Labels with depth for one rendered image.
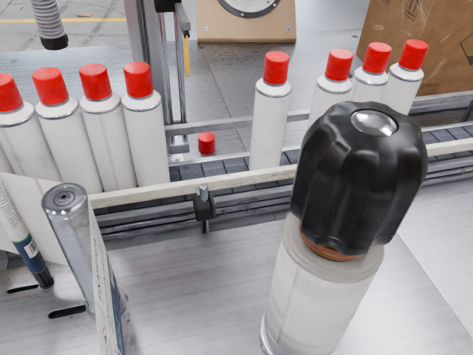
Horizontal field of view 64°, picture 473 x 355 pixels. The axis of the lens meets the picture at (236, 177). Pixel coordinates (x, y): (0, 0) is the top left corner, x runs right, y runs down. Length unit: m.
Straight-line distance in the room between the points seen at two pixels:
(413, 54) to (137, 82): 0.39
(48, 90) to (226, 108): 0.47
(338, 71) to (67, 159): 0.39
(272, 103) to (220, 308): 0.28
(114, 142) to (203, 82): 0.48
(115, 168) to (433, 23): 0.69
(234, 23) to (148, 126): 0.74
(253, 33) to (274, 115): 0.68
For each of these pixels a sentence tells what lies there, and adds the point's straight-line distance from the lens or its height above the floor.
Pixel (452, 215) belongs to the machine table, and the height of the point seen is 0.83.
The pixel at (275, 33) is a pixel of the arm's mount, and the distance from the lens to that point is 1.21.
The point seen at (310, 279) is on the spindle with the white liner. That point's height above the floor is 1.05.
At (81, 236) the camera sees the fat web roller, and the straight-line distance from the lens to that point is 0.37.
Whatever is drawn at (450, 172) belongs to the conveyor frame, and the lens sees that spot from 0.80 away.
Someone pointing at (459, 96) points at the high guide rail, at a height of 0.96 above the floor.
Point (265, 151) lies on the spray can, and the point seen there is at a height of 0.94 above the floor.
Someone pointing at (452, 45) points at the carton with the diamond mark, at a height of 0.98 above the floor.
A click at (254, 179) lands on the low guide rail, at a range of 0.59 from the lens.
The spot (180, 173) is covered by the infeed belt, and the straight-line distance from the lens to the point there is 0.63.
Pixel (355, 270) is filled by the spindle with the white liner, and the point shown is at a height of 1.07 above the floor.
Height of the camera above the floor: 1.31
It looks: 43 degrees down
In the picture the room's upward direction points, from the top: 3 degrees clockwise
